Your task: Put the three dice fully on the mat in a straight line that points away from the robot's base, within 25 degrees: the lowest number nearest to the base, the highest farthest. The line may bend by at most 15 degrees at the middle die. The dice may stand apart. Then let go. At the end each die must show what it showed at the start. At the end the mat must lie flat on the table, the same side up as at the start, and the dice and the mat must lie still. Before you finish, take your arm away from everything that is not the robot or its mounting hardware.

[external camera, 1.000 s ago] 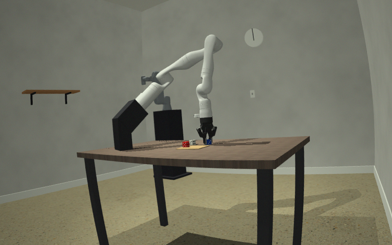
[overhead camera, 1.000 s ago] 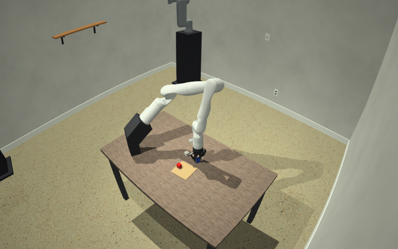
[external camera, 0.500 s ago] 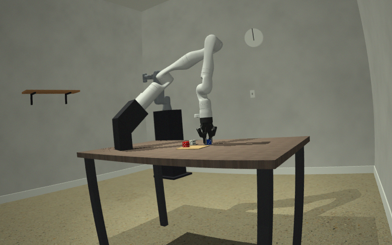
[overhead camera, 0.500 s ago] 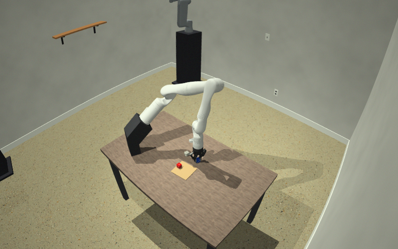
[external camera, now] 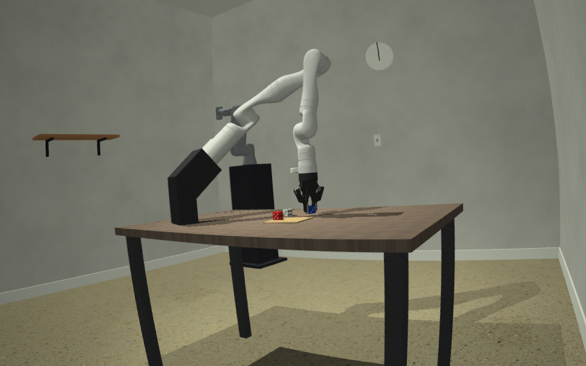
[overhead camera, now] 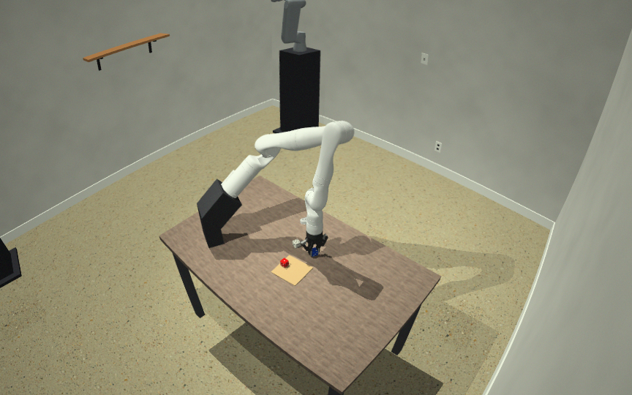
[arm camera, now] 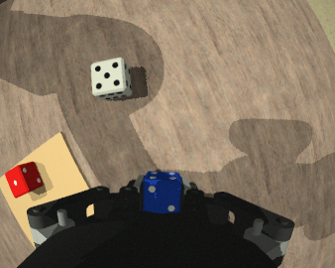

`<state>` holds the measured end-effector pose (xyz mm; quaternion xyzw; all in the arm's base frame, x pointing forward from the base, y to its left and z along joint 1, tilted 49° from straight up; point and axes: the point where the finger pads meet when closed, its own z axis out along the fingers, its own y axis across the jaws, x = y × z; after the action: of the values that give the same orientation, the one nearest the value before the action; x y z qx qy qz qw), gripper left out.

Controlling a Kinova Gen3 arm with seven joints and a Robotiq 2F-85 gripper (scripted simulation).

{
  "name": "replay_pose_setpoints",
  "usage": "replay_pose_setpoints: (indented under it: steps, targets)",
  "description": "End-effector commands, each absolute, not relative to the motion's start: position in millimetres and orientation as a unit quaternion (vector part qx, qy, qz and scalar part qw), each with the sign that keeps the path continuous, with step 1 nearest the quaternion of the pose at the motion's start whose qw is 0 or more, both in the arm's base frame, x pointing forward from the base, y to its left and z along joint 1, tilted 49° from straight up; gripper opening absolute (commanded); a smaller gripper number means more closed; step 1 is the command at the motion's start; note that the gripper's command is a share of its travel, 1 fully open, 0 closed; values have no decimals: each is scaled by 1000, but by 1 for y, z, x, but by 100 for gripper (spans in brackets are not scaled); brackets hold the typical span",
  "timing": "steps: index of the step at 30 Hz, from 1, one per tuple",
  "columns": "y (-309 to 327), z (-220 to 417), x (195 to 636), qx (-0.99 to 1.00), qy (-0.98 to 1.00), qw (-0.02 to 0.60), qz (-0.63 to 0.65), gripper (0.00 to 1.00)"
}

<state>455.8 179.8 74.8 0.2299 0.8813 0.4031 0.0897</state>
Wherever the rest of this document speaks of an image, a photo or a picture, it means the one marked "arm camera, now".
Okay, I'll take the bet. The blue die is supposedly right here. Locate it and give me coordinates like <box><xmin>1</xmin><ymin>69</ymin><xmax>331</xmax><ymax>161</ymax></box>
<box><xmin>143</xmin><ymin>171</ymin><xmax>182</xmax><ymax>213</ymax></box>

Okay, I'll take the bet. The red die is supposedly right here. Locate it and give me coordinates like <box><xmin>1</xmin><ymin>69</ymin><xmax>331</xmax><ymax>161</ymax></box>
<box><xmin>5</xmin><ymin>162</ymin><xmax>44</xmax><ymax>198</ymax></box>

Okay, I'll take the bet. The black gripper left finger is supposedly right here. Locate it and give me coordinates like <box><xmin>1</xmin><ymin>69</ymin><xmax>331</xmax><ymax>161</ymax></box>
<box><xmin>27</xmin><ymin>175</ymin><xmax>145</xmax><ymax>249</ymax></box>

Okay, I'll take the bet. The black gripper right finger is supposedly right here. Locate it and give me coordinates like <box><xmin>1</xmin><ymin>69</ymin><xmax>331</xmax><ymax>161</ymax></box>
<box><xmin>178</xmin><ymin>177</ymin><xmax>295</xmax><ymax>267</ymax></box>

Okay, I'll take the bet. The pale yellow flat mat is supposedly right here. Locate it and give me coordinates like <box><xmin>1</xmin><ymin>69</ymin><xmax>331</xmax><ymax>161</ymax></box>
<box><xmin>0</xmin><ymin>132</ymin><xmax>91</xmax><ymax>248</ymax></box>

